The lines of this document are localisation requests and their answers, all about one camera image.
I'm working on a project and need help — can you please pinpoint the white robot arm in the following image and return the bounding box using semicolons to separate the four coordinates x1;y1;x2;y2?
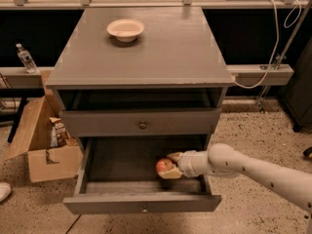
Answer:
155;143;312;215

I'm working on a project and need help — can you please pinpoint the closed grey drawer with knob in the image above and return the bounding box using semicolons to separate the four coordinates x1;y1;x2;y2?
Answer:
60;109;220;137

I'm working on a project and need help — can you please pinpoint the metal stand pole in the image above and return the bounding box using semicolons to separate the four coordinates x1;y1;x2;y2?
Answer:
255;0;312;114

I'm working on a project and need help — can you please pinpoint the clear plastic water bottle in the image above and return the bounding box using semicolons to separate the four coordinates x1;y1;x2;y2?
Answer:
16;43;37;73

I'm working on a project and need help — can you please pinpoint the dark cabinet at right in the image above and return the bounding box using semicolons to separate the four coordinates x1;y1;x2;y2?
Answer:
282;45;312;133

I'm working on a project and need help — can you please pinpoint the black table leg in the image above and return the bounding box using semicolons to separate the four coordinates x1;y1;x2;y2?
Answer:
7;97;28;143

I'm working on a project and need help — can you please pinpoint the white shoe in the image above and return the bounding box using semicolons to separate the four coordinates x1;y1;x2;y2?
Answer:
0;182;12;202

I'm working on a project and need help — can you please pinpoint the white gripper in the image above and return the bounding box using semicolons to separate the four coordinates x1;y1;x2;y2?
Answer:
158;150;209;179

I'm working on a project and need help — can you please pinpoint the white paper bowl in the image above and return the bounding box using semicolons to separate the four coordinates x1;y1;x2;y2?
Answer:
106;19;144;43

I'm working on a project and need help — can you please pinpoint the open cardboard box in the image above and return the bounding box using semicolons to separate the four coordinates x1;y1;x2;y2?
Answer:
5;71;82;182

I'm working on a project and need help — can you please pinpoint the red apple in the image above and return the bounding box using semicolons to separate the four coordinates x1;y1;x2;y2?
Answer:
156;158;174;173

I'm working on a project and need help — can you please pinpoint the open grey lower drawer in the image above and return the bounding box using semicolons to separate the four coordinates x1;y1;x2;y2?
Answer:
63;135;221;215

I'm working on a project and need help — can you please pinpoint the grey wooden drawer cabinet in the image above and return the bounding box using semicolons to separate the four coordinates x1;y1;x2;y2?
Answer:
45;6;235;154

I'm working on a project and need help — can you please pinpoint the brown snack bag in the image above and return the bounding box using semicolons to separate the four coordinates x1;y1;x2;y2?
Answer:
50;117;69;147

